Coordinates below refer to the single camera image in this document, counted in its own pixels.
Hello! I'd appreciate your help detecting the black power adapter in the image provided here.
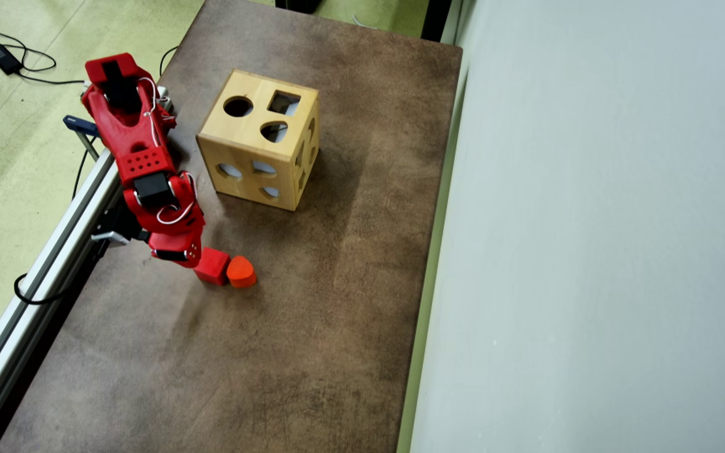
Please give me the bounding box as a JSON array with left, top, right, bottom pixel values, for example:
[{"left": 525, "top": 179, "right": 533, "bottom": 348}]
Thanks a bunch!
[{"left": 0, "top": 44, "right": 23, "bottom": 75}]

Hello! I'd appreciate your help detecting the red cube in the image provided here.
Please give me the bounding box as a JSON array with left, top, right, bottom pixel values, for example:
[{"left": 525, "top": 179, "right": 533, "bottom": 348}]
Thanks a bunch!
[{"left": 194, "top": 247, "right": 232, "bottom": 286}]

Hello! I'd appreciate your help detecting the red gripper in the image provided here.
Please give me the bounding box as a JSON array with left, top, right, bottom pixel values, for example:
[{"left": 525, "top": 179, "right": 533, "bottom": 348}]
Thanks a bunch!
[{"left": 147, "top": 222, "right": 206, "bottom": 269}]

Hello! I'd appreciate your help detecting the orange rounded triangle block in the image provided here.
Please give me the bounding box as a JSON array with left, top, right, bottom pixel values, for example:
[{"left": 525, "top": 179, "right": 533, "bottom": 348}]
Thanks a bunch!
[{"left": 227, "top": 255, "right": 257, "bottom": 289}]

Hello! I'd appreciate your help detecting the aluminium profile rail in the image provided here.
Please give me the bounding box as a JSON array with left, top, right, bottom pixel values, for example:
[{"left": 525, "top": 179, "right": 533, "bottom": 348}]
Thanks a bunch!
[{"left": 0, "top": 148, "right": 125, "bottom": 450}]

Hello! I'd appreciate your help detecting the wooden shape sorter box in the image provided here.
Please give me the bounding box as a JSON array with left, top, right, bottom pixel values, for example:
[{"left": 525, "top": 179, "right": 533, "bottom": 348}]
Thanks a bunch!
[{"left": 196, "top": 69, "right": 320, "bottom": 212}]

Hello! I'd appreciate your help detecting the black furniture leg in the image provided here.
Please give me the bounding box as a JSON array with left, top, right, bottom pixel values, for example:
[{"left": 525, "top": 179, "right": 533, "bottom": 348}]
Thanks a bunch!
[{"left": 421, "top": 0, "right": 452, "bottom": 42}]

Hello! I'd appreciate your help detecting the blue clamp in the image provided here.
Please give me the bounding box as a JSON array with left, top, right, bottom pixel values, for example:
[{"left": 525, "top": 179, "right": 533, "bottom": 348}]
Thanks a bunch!
[{"left": 64, "top": 115, "right": 102, "bottom": 161}]

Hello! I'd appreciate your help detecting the black box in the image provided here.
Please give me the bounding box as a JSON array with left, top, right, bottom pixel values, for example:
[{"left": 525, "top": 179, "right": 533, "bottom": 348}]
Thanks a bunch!
[{"left": 274, "top": 0, "right": 323, "bottom": 14}]

